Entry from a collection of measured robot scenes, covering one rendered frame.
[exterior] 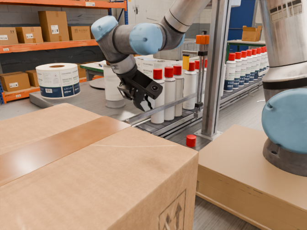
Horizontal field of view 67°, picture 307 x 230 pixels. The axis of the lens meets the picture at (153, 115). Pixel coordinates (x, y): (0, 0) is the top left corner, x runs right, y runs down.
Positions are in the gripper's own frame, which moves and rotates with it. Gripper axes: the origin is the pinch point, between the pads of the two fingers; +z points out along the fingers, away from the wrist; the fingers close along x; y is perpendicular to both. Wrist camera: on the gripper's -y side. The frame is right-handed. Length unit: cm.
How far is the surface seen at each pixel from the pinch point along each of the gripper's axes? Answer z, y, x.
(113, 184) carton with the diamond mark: -40, -41, 32
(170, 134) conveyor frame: 10.6, -4.6, 0.2
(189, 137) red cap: 8.5, -13.5, -0.5
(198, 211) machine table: -0.8, -32.9, 22.2
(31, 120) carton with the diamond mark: -40, -23, 32
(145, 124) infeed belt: 4.1, 2.8, 3.7
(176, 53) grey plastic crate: 89, 120, -145
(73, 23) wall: 86, 441, -206
